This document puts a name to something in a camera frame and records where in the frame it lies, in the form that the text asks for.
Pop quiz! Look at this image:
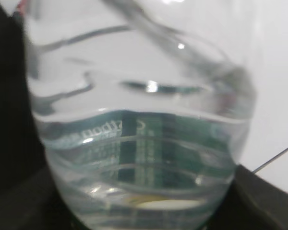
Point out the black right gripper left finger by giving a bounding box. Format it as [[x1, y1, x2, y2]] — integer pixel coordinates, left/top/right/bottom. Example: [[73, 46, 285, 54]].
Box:
[[0, 0, 80, 230]]

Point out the clear water bottle green label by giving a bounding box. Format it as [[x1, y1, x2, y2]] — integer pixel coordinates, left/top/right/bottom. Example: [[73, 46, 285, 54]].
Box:
[[24, 0, 257, 230]]

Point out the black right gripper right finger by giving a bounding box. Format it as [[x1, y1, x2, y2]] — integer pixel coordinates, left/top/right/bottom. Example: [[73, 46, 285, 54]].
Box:
[[205, 166, 288, 230]]

